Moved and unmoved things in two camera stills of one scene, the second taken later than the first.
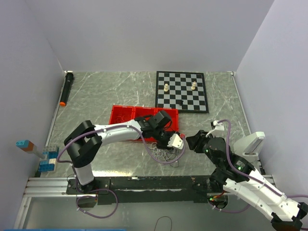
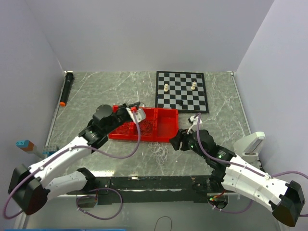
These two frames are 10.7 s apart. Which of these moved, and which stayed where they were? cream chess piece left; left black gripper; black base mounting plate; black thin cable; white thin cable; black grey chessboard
Moved: black thin cable; left black gripper
Stayed: black grey chessboard; black base mounting plate; cream chess piece left; white thin cable
